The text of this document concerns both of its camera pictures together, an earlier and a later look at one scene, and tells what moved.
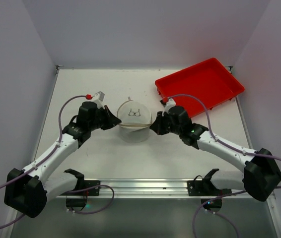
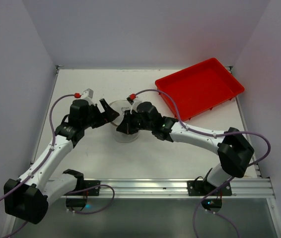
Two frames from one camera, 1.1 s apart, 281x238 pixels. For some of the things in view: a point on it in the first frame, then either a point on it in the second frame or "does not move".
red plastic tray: x=210 y=80 does not move
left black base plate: x=82 y=183 does not move
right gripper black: x=163 y=122 → x=132 y=122
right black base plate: x=204 y=187 does not move
